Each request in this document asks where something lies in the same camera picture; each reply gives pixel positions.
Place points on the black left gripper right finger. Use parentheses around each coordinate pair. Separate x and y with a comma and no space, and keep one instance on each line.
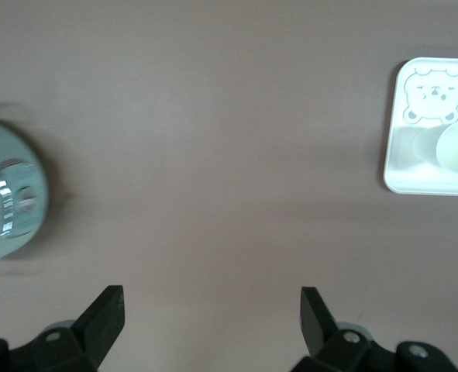
(317,329)

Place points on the grey-green electric cooking pot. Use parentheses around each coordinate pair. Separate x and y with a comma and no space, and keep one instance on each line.
(31,182)

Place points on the cream paper cup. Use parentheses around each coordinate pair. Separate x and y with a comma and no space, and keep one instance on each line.
(455,149)

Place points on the white bear print tray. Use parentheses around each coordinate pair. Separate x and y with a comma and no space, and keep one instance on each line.
(407,176)

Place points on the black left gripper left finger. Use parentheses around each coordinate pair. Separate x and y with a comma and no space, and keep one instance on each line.
(97,329)

